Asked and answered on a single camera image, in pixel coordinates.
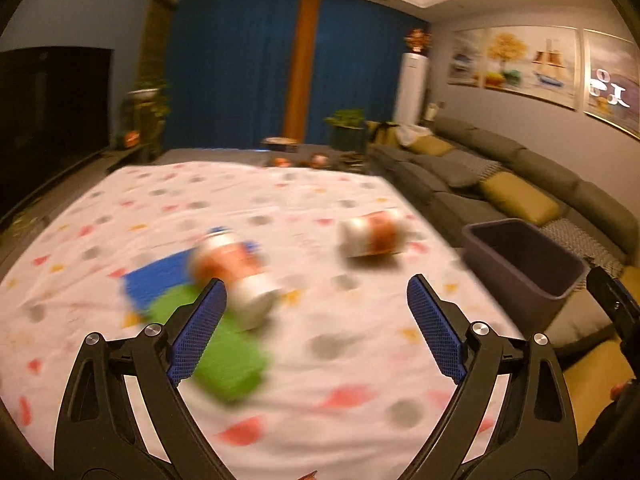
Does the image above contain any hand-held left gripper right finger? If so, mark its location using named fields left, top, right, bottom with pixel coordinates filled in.
left=395, top=275, right=581, bottom=480

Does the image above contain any potted plant on stand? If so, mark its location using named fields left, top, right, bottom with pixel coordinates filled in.
left=127, top=79, right=169, bottom=149

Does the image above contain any wide sailboat painting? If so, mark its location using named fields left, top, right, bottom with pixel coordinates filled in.
left=482, top=26, right=584, bottom=110

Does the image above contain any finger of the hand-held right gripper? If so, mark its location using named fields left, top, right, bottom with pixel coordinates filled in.
left=586, top=265, right=640, bottom=349

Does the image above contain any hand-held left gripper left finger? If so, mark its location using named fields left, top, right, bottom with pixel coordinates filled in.
left=52, top=277, right=229, bottom=480

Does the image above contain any purple mountain painting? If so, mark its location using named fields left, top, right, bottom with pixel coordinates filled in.
left=582, top=29, right=640, bottom=141

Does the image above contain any grey sofa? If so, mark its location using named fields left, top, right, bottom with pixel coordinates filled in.
left=367, top=116, right=640, bottom=480

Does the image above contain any white orange paper cup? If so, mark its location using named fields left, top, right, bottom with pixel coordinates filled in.
left=340, top=209, right=411, bottom=259

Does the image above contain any red flower decoration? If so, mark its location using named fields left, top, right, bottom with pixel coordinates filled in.
left=404, top=27, right=432, bottom=55

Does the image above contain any blue curtain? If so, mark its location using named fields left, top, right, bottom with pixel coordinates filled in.
left=305, top=0, right=432, bottom=147
left=165, top=0, right=303, bottom=150

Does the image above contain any black television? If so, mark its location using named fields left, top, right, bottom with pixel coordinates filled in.
left=0, top=46, right=115, bottom=212

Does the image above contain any white printed blanket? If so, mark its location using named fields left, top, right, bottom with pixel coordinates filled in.
left=0, top=160, right=522, bottom=480

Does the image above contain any white red paper cup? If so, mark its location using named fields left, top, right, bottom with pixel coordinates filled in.
left=190, top=230, right=282, bottom=332

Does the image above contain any orange curtain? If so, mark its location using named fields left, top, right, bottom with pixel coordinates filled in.
left=284, top=0, right=321, bottom=142

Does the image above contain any light grey pillow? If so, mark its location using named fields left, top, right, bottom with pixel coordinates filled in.
left=547, top=290, right=622, bottom=352

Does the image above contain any small yellow cushion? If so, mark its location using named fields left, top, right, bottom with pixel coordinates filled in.
left=410, top=136, right=454, bottom=157

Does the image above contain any dark grey cushion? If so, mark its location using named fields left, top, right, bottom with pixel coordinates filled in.
left=430, top=160, right=482, bottom=189

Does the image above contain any low tv cabinet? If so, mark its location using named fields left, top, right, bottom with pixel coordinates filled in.
left=0, top=142, right=152, bottom=233

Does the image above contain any grey trash bin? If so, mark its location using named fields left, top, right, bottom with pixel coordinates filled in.
left=461, top=218, right=592, bottom=315

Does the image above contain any green scouring pad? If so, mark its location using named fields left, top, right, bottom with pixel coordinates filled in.
left=149, top=282, right=275, bottom=403

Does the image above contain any small landscape painting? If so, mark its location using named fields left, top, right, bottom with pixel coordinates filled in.
left=446, top=28, right=489, bottom=89

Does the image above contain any white cloth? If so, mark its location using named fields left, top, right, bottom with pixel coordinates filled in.
left=397, top=124, right=431, bottom=147

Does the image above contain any large yellow cushion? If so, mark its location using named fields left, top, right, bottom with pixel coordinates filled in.
left=479, top=171, right=561, bottom=226

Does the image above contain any blue scouring pad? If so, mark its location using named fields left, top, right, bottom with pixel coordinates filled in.
left=121, top=242, right=261, bottom=320

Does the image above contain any white standing air conditioner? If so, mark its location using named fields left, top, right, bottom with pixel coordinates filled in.
left=395, top=52, right=431, bottom=126

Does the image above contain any potted plant dark pot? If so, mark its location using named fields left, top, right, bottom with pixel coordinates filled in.
left=325, top=108, right=366, bottom=152

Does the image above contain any black white patterned cushion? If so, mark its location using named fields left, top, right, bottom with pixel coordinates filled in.
left=452, top=152, right=504, bottom=182
left=542, top=217, right=627, bottom=267

